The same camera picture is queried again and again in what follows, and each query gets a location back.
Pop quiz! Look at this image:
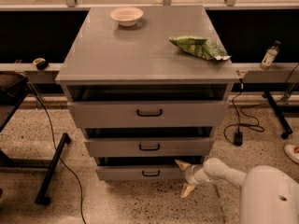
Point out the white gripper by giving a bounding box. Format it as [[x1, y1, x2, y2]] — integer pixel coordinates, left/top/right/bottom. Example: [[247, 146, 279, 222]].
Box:
[[175, 160, 206, 199]]

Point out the grey bottom drawer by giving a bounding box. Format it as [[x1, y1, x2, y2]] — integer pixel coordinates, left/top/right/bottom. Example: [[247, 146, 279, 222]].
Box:
[[96, 165, 185, 181]]

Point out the grey drawer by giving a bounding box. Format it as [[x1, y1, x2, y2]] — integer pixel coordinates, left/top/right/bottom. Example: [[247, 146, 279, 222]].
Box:
[[85, 137, 214, 158], [96, 165, 185, 181], [68, 101, 228, 128]]

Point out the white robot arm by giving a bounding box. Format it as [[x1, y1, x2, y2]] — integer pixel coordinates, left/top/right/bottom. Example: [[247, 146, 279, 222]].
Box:
[[176, 158, 299, 224]]

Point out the grey middle drawer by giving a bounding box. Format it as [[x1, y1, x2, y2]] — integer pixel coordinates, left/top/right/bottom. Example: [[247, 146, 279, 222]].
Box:
[[85, 137, 214, 158]]

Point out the grey drawer cabinet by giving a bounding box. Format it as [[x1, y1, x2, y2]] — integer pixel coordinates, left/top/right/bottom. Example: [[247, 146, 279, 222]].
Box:
[[56, 6, 237, 170]]

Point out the grey top drawer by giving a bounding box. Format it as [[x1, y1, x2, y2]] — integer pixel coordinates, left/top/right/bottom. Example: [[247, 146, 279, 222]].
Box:
[[68, 101, 228, 128]]

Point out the white shoe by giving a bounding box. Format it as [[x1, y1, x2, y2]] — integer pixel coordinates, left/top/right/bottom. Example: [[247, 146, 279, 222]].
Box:
[[284, 144, 299, 164]]

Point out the black rolling stand right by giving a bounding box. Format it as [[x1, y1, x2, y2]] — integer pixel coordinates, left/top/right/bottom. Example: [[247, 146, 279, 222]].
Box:
[[263, 83, 299, 140]]

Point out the green chip bag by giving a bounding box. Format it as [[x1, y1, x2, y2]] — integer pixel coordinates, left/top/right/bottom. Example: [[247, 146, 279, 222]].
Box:
[[169, 35, 230, 61]]

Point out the small clear bottle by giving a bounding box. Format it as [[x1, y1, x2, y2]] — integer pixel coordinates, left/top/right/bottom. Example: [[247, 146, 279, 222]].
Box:
[[260, 40, 280, 70]]

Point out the white bowl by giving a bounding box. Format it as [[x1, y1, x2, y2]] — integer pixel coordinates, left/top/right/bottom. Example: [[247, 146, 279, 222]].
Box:
[[110, 7, 143, 27]]

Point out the black table stand left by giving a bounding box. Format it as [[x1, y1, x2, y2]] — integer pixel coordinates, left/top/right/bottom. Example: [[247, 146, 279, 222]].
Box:
[[0, 80, 71, 205]]

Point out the black tape measure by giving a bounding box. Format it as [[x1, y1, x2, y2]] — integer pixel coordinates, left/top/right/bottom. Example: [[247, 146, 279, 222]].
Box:
[[33, 58, 49, 70]]

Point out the black power adapter cable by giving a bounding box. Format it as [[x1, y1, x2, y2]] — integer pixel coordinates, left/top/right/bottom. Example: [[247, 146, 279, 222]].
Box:
[[222, 77, 265, 147]]

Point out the black cable left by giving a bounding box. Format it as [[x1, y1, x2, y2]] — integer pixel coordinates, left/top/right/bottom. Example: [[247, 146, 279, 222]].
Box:
[[27, 82, 88, 224]]

